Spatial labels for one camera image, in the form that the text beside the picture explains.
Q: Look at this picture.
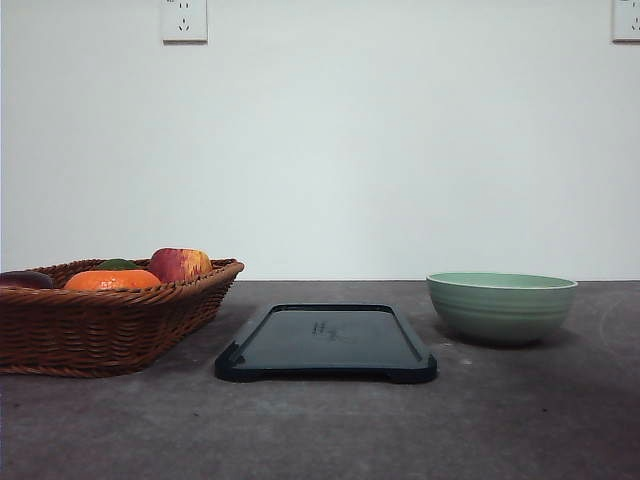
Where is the dark blue rectangular tray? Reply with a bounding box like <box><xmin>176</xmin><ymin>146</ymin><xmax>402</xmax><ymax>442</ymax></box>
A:
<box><xmin>215</xmin><ymin>303</ymin><xmax>437</xmax><ymax>384</ymax></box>

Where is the orange fruit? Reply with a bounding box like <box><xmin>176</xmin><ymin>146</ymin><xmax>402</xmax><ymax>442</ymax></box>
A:
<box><xmin>64</xmin><ymin>270</ymin><xmax>162</xmax><ymax>291</ymax></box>

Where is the brown wicker basket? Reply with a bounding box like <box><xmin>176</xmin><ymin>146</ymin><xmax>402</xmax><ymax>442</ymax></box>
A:
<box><xmin>0</xmin><ymin>258</ymin><xmax>244</xmax><ymax>377</ymax></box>

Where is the white wall socket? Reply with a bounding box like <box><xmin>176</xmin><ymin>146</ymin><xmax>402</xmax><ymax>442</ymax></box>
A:
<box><xmin>161</xmin><ymin>0</ymin><xmax>208</xmax><ymax>47</ymax></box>
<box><xmin>608</xmin><ymin>0</ymin><xmax>640</xmax><ymax>48</ymax></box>

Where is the red yellow apple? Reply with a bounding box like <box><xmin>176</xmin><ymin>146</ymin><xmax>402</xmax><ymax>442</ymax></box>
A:
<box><xmin>150</xmin><ymin>247</ymin><xmax>212</xmax><ymax>281</ymax></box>

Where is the light green ceramic bowl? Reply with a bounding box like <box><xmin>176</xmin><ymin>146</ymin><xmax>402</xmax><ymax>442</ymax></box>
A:
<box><xmin>426</xmin><ymin>272</ymin><xmax>578</xmax><ymax>346</ymax></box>

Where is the white wall socket right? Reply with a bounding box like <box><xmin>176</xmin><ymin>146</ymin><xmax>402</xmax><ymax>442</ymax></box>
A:
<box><xmin>608</xmin><ymin>0</ymin><xmax>640</xmax><ymax>48</ymax></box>

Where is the dark purple plum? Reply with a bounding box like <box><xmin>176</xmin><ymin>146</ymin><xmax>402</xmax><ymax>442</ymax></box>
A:
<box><xmin>0</xmin><ymin>270</ymin><xmax>55</xmax><ymax>289</ymax></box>

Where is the green avocado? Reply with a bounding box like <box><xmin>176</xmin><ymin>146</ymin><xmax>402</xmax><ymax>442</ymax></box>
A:
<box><xmin>96</xmin><ymin>258</ymin><xmax>140</xmax><ymax>270</ymax></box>

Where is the white wall socket left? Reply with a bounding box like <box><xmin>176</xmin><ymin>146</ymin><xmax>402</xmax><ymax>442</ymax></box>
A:
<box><xmin>161</xmin><ymin>0</ymin><xmax>208</xmax><ymax>47</ymax></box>

